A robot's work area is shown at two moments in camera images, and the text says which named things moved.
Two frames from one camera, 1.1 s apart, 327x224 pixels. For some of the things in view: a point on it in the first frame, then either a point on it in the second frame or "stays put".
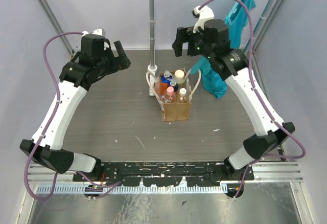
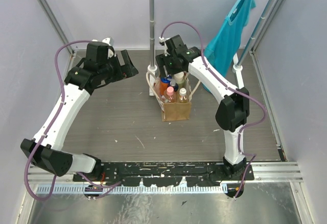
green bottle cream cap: x=180 y=79 stays put
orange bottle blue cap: x=165 y=79 stays put
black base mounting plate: x=165 y=174 stays put
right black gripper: x=184 y=35 → x=161 y=60
